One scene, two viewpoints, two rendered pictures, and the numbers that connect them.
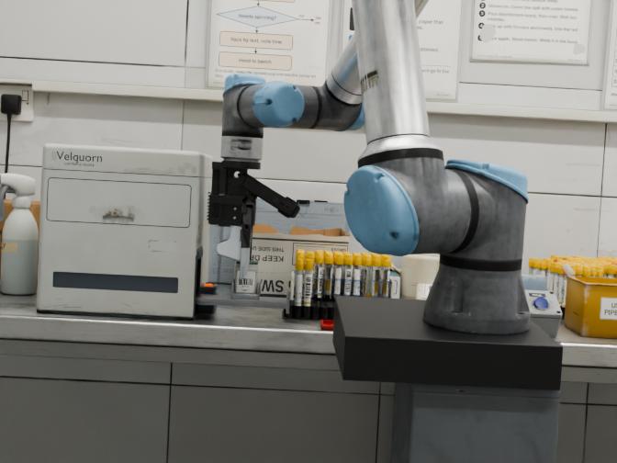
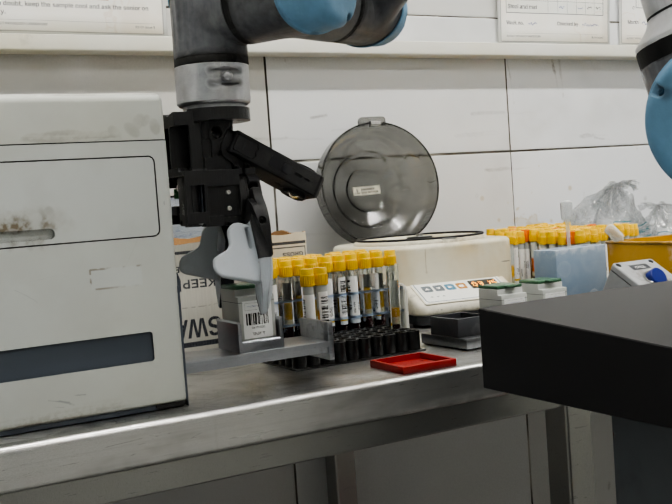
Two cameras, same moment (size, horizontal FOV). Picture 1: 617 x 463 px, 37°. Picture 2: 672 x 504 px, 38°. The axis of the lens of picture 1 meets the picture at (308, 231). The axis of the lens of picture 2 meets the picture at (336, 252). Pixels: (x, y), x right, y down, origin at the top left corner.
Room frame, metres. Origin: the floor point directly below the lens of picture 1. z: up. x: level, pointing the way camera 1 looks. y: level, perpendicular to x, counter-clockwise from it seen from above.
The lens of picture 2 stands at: (0.72, 0.48, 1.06)
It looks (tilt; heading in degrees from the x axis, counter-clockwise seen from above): 3 degrees down; 333
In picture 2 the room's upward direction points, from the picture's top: 4 degrees counter-clockwise
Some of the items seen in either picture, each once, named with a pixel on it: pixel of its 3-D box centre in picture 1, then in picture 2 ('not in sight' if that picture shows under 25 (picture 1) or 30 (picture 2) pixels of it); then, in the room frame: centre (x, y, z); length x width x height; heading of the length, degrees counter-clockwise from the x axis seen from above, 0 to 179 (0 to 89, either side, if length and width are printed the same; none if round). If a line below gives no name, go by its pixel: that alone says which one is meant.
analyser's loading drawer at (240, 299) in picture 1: (233, 294); (230, 344); (1.66, 0.13, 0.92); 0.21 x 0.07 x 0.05; 91
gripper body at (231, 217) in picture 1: (235, 195); (212, 169); (1.66, 0.14, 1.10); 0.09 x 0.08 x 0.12; 91
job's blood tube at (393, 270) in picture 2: (368, 291); (395, 304); (1.75, -0.12, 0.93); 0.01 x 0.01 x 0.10
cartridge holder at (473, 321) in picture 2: not in sight; (460, 330); (1.71, -0.19, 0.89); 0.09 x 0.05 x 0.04; 4
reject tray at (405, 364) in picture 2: (340, 325); (412, 362); (1.63, -0.07, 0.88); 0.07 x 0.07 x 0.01; 1
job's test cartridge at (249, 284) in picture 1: (246, 280); (248, 317); (1.66, 0.11, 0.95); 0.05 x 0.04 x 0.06; 1
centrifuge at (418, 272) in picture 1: (456, 279); (426, 274); (2.00, -0.33, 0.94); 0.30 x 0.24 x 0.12; 172
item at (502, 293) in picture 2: not in sight; (503, 310); (1.71, -0.25, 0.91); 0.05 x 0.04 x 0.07; 1
